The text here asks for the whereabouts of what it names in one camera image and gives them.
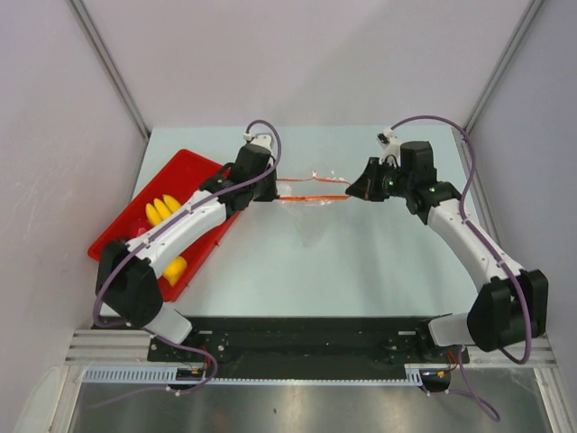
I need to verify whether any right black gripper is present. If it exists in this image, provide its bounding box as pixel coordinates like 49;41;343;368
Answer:
348;157;414;202

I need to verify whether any clear orange zip bag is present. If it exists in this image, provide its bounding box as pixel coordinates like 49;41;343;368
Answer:
277;170;352;247

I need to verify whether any yellow toy banana bunch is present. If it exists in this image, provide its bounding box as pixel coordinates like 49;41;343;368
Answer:
145;194;181;226

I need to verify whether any yellow toy pear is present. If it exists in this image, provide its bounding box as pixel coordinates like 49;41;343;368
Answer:
162;256;188;287

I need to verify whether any red toy apple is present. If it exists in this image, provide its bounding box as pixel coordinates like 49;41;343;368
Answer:
128;220;151;238

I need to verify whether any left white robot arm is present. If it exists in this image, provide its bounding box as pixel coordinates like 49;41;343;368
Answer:
96;139;277;361

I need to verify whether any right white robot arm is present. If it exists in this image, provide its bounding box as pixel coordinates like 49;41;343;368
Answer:
345;141;549;362

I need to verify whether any red plastic tray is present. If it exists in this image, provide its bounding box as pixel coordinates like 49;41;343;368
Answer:
87;149;236;302

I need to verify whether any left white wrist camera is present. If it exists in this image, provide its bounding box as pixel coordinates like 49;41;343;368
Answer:
243;132;275;153

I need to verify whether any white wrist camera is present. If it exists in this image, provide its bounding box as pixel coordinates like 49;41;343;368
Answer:
377;128;402;165
243;132;275;153

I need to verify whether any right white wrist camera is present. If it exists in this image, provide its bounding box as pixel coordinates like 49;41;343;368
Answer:
377;128;402;165

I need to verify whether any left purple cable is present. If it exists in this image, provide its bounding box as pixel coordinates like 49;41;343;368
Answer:
87;118;284;409

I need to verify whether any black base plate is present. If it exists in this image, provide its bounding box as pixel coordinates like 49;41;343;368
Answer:
147;317;464;381

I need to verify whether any white slotted cable duct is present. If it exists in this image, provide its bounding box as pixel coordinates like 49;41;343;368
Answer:
83;365;423;387

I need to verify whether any aluminium frame rail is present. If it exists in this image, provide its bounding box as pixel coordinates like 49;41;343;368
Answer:
64;329;557;368

